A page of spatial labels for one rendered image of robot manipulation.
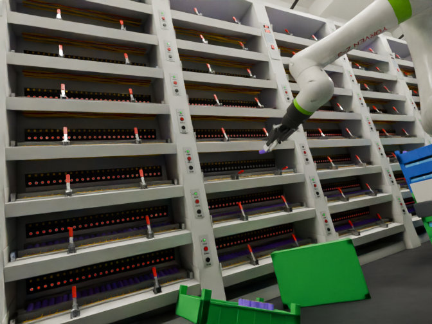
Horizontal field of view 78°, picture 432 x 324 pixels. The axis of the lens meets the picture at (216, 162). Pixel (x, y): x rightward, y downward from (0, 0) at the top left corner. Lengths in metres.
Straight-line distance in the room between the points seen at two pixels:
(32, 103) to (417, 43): 1.42
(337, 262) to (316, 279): 0.10
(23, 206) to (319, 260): 1.04
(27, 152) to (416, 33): 1.44
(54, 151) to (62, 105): 0.19
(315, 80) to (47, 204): 1.01
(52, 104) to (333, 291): 1.24
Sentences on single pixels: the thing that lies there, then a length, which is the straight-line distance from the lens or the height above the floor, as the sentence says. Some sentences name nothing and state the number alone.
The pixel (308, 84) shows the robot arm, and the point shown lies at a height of 0.74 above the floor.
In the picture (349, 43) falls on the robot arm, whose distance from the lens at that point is 1.13.
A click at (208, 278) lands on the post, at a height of 0.16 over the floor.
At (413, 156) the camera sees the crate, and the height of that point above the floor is 0.50.
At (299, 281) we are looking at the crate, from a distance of 1.14.
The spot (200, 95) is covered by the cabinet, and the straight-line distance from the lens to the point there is 1.64.
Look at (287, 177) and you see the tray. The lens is 1.46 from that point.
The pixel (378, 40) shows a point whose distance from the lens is 3.06.
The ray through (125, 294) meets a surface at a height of 0.17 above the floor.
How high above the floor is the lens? 0.30
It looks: 16 degrees up
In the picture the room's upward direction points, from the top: 12 degrees counter-clockwise
